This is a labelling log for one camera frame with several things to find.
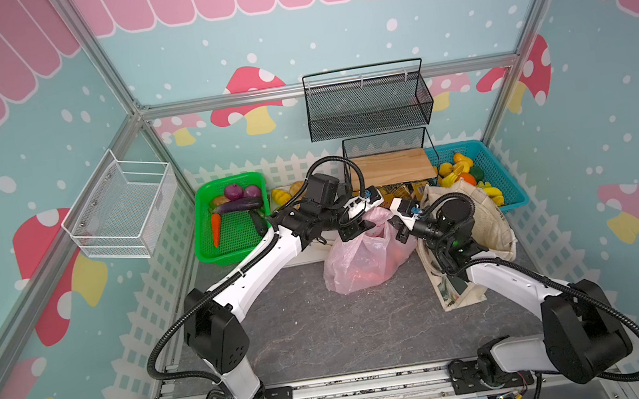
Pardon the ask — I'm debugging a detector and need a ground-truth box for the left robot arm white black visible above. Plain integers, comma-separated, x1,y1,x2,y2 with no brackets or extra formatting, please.
146,155,383,399

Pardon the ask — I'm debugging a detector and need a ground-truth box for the striped bread roll left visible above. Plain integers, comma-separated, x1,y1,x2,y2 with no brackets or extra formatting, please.
271,188,292,207

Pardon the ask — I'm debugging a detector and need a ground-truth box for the purple eggplant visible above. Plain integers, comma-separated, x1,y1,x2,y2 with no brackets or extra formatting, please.
212,197,264,215

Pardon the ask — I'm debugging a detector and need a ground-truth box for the pink plastic grocery bag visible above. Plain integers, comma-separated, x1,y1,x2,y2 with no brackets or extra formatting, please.
323,207,417,295

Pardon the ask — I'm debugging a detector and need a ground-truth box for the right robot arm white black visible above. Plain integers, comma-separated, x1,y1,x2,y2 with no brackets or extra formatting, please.
390,192,639,385

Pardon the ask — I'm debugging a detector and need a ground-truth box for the green plastic basket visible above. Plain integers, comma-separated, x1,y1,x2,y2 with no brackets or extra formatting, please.
194,172,270,266

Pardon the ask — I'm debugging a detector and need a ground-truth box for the orange fruit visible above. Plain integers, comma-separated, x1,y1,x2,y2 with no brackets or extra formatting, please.
457,172,478,187

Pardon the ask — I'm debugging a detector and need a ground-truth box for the round bread roll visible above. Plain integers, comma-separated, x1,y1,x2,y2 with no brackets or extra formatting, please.
289,181,304,196

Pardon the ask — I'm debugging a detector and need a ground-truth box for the canvas tote bag leaf print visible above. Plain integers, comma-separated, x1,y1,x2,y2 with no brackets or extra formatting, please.
416,180,518,312

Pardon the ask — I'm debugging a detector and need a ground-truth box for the yellow banana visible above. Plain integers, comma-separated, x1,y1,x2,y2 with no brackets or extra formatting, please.
477,181,506,207

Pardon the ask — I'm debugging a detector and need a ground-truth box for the white bread tray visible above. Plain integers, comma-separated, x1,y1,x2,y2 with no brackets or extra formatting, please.
268,187,339,268

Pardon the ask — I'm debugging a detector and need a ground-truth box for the orange yellow candy bag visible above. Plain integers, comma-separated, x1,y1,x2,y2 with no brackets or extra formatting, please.
379,183,415,207

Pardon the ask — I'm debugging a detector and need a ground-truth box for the purple onion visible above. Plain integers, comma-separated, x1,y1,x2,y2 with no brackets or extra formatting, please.
243,185,262,198
224,184,245,201

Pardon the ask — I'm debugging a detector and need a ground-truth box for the teal plastic basket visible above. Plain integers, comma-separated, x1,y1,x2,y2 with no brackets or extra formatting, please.
424,140,530,213

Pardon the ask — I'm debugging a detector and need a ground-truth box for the white wire wall basket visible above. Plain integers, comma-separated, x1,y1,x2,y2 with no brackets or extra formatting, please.
62,150,178,259

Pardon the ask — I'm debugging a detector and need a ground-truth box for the black mesh wall basket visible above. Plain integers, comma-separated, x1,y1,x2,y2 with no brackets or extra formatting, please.
301,58,434,143

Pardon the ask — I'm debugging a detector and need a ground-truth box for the black wire shelf rack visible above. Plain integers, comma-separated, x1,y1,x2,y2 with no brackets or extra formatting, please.
341,127,440,201

